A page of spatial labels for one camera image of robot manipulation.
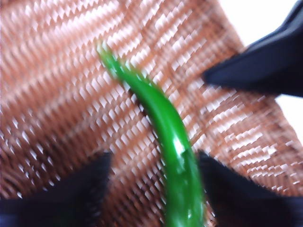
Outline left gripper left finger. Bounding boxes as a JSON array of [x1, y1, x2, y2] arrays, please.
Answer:
[[0, 151, 113, 227]]

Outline brown wicker basket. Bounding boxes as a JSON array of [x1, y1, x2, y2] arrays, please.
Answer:
[[0, 0, 298, 227]]

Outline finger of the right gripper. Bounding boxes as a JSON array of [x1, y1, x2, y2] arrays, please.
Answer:
[[203, 0, 303, 97]]

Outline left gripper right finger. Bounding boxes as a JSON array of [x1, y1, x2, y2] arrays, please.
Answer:
[[197, 150, 303, 227]]

